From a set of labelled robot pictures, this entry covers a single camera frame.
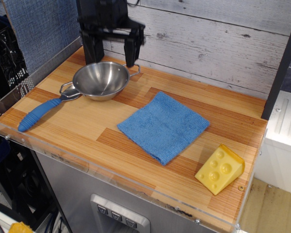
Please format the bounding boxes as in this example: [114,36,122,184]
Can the silver panel with buttons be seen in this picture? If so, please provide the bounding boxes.
[90,194,151,233]

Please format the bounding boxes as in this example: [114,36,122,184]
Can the spoon with blue handle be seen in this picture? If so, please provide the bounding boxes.
[18,82,81,132]

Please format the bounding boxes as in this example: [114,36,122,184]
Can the blue folded cloth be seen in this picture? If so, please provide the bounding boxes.
[117,92,210,166]

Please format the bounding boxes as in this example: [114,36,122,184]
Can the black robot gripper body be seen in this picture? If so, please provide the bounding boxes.
[77,0,146,45]

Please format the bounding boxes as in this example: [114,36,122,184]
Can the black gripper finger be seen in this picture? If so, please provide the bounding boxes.
[124,35,141,67]
[81,31,104,64]

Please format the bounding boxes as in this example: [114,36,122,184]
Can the black plastic crate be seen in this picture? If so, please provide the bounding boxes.
[0,16,29,99]

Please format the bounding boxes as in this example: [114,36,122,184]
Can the dark right frame post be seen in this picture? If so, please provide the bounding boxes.
[261,34,291,120]

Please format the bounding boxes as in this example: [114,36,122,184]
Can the yellow toy cheese wedge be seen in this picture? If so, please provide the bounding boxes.
[194,144,245,195]

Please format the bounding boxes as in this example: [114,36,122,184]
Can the clear acrylic table guard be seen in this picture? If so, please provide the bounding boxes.
[0,48,267,233]

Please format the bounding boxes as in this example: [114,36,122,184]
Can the small stainless steel pot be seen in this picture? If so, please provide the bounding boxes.
[60,62,141,101]

